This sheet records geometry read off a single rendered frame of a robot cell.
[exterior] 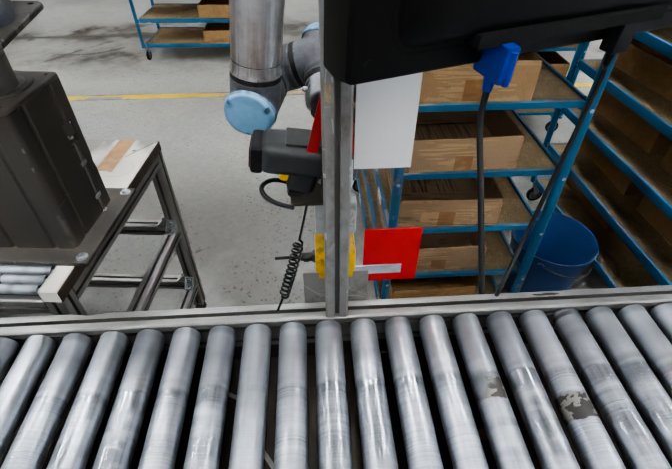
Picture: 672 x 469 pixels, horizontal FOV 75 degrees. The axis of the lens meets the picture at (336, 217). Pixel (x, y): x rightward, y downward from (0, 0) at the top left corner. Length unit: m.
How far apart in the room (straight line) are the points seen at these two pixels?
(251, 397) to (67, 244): 0.54
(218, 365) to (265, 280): 1.14
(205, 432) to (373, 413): 0.25
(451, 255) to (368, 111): 0.93
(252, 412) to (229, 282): 1.23
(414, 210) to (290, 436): 0.78
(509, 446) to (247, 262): 1.47
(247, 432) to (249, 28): 0.61
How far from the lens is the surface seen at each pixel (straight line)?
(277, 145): 0.64
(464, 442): 0.74
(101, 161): 1.38
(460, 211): 1.33
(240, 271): 1.96
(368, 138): 0.63
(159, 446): 0.76
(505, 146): 1.25
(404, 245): 0.78
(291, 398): 0.75
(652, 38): 1.84
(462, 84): 1.12
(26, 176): 0.99
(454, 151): 1.20
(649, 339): 0.98
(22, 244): 1.14
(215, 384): 0.78
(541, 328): 0.89
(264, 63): 0.76
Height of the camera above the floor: 1.41
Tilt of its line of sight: 40 degrees down
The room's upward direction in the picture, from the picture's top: straight up
